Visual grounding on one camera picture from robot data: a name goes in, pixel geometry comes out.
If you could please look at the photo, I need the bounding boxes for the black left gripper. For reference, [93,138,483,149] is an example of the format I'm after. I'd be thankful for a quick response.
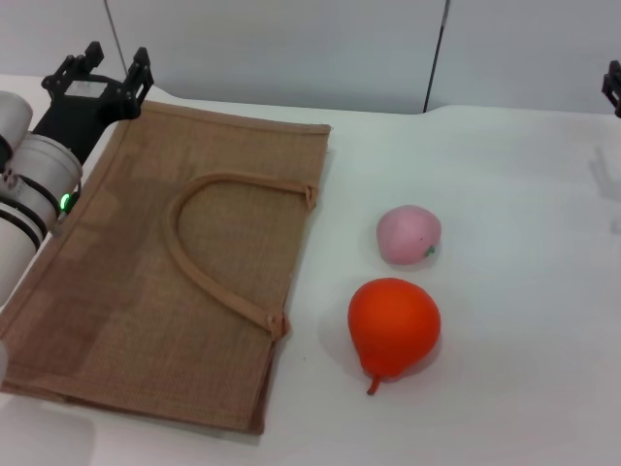
[28,41,155,166]

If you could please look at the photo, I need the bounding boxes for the pink toy peach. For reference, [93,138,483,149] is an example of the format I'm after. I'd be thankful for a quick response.
[376,203,443,267]

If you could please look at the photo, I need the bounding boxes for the orange toy fruit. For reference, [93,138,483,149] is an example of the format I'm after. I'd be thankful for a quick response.
[346,277,442,397]

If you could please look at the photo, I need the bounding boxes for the dark vertical wall strip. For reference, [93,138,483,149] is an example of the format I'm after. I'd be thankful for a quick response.
[423,0,453,115]

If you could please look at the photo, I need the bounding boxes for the brown jute handbag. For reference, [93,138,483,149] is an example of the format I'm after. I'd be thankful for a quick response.
[0,100,334,436]

